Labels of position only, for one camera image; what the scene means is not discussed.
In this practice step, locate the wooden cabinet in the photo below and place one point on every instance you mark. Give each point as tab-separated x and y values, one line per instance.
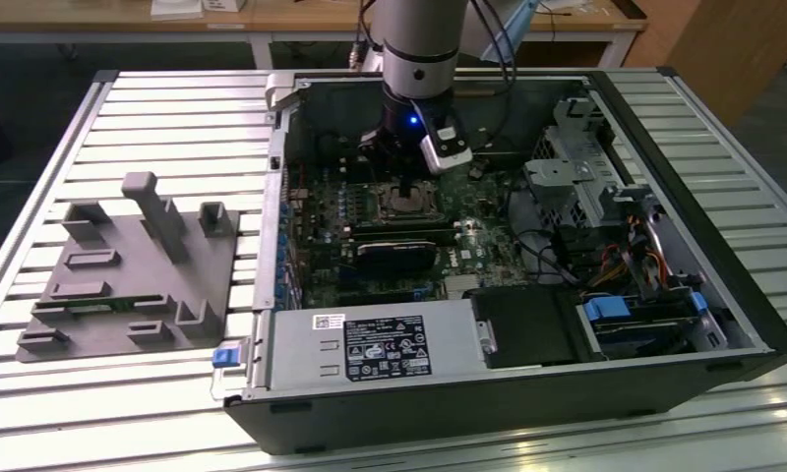
728	49

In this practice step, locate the blue plastic clip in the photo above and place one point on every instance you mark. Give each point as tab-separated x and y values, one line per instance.
698	301

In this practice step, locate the RAM slot with black clip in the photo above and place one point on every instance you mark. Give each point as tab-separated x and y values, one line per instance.
400	223
357	176
357	164

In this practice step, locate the black open PC case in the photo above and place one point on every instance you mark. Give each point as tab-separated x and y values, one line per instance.
432	423

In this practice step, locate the black plastic shroud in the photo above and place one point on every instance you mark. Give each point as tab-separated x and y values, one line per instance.
524	324

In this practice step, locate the grey parts rack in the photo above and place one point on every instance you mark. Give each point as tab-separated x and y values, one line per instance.
137	265

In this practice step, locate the grey case corner bracket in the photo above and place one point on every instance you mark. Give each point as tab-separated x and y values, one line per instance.
278	91

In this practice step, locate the black hard disk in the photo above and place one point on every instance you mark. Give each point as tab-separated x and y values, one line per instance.
636	334

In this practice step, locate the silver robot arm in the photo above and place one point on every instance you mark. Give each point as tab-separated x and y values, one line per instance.
416	49

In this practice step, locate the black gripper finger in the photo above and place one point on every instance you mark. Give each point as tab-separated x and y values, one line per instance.
409	186

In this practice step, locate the green motherboard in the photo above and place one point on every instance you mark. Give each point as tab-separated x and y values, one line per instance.
492	236

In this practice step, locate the silver power supply unit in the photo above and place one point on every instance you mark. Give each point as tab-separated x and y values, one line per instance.
301	339

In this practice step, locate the silver CPU plate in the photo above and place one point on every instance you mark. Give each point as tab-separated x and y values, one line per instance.
425	202

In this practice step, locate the blue disk carrier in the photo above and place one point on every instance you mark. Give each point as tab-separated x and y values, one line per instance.
606	310

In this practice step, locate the RAM slot with white clip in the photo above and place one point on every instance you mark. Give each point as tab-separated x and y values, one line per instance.
357	158
400	226
357	170

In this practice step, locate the metal disk bay cage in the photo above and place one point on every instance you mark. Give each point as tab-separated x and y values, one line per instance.
564	172

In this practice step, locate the green RAM stick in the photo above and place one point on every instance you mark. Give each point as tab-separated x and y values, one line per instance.
121	305

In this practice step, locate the white box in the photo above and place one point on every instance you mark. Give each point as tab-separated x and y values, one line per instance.
177	10
225	5

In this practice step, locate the wooden desk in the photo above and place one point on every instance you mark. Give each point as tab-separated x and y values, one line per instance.
72	22

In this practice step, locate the silver chipset heat sink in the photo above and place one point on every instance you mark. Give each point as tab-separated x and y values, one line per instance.
461	285

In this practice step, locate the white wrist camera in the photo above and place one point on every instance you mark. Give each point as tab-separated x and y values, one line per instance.
447	150

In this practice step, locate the blue case latch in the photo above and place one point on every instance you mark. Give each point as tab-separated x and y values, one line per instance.
228	358

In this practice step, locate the black graphics card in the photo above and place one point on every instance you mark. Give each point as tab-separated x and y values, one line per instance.
393	255

